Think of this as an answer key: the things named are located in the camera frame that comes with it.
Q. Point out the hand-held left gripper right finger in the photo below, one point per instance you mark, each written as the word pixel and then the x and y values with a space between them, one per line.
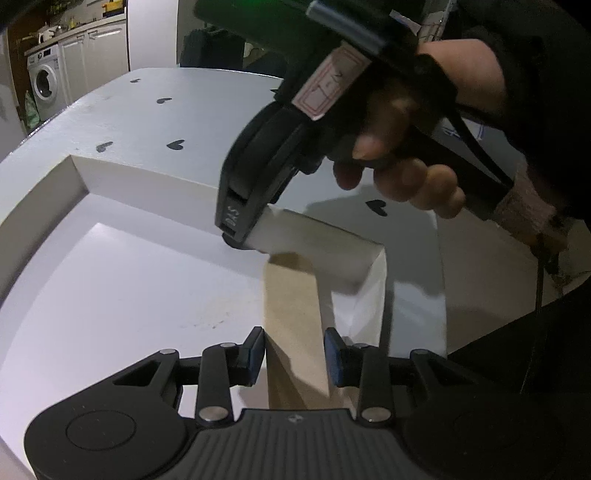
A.
pixel 333 359

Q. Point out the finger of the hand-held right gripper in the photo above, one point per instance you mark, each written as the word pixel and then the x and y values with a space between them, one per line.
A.
pixel 231 217

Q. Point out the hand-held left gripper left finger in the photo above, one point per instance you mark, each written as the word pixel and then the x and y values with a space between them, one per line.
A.
pixel 255 359

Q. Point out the white cardboard box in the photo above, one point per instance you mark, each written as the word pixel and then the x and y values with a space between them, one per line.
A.
pixel 120 286

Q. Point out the person's right forearm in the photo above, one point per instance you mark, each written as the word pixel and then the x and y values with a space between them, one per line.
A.
pixel 545 69

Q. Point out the person's right hand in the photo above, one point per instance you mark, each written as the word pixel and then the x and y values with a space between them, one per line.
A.
pixel 392 110

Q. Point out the dark chair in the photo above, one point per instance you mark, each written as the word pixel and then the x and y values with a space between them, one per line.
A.
pixel 210 48

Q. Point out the white kitchen cabinets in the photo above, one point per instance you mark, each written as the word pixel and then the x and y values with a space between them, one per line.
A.
pixel 92 55

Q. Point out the green bag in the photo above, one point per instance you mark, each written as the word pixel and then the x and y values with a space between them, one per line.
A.
pixel 31 110

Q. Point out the white washing machine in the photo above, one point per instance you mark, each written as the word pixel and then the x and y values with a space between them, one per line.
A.
pixel 44 78

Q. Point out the person's dark clothing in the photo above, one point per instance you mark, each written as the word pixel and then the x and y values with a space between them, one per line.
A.
pixel 570 350

